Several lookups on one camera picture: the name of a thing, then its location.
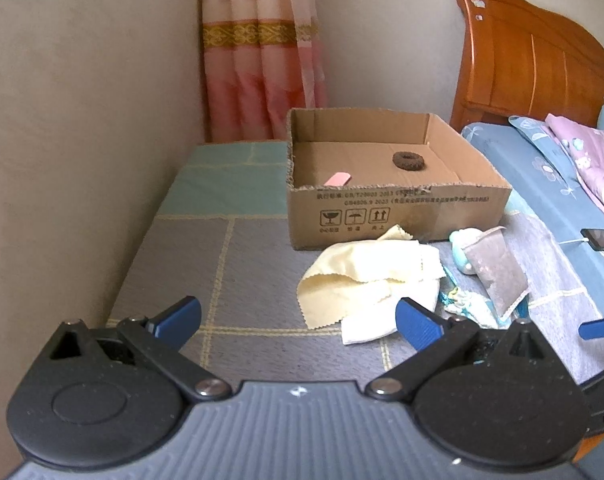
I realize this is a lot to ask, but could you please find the brown knitted hair scrunchie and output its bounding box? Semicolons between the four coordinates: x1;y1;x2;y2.
392;152;425;171

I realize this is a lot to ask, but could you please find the pink eraser strip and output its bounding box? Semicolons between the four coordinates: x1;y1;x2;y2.
323;171;352;188

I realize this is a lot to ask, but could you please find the white cloth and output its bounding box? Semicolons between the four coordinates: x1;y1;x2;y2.
341;278;439;346

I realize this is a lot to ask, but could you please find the small black device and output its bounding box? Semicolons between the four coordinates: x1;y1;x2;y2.
581;229;604;252

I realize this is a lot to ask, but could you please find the grey sachet bag rear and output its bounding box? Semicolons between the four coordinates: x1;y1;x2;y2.
462;226;530;322

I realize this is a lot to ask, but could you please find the yellow cleaning cloth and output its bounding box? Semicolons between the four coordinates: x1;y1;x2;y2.
296;226;445;330

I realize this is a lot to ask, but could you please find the grey checked blanket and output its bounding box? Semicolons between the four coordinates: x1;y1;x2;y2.
108;142;604;386

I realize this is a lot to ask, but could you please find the pink floral pillow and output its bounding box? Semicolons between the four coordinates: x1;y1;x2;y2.
545;114;604;206

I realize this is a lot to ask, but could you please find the open cardboard box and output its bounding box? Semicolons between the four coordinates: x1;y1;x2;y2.
285;108;511;249

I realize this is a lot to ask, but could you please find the blue floral bed sheet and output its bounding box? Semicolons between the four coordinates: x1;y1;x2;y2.
460;116;604;281

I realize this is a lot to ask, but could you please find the orange wooden headboard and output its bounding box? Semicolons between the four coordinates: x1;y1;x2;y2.
449;0;604;130

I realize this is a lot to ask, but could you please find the pink patterned curtain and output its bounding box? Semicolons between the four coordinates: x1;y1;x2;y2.
202;0;327;143

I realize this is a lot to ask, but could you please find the teal floral drawstring pouch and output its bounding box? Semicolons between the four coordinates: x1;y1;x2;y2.
439;228;510;330

